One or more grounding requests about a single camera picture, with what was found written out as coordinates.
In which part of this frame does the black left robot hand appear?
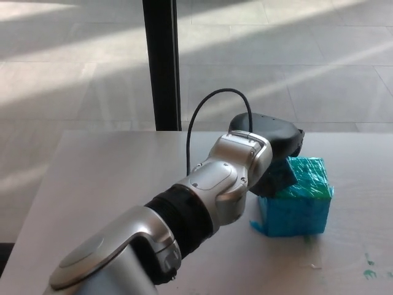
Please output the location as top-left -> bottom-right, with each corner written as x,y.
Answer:
228,112 -> 306,199

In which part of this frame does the small blue foil-wrapped cube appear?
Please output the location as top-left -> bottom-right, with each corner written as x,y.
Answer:
268,157 -> 298,195

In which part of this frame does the big blue foil-wrapped cube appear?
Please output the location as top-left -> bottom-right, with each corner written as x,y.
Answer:
249,156 -> 335,238

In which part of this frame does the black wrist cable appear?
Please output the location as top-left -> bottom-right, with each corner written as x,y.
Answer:
186,88 -> 254,171

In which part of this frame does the black vertical window post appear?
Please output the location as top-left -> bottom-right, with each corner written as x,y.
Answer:
142,0 -> 182,132

